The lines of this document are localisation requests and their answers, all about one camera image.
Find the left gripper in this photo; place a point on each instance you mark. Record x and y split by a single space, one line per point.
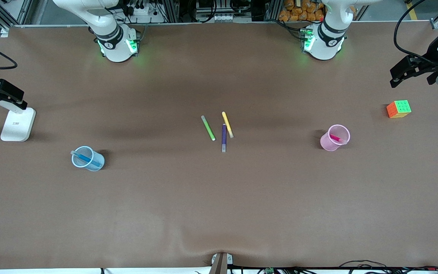
433 60

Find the blue marker pen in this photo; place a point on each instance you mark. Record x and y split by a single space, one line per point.
86 158

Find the pink marker pen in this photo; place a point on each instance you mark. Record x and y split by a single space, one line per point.
336 138

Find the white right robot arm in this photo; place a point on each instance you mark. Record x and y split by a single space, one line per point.
114 42

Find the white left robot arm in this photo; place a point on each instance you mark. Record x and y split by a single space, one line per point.
327 34

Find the white desk lamp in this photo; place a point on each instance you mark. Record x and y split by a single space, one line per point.
17 125

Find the colourful puzzle cube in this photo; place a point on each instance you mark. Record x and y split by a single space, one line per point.
399 109

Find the light blue plastic cup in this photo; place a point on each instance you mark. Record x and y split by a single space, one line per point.
95 165

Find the pink plastic cup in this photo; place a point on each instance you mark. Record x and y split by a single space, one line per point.
327 144

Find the orange lumpy objects pile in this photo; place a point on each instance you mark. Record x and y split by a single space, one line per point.
299 11

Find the green marker pen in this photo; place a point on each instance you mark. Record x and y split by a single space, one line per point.
208 128

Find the yellow marker pen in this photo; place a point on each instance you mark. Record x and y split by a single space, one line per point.
227 123

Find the white power strip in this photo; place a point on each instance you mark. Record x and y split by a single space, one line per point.
224 17

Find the purple marker pen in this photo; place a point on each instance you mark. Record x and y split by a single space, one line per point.
224 140

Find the metal table edge bracket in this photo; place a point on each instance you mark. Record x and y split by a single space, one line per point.
221 264

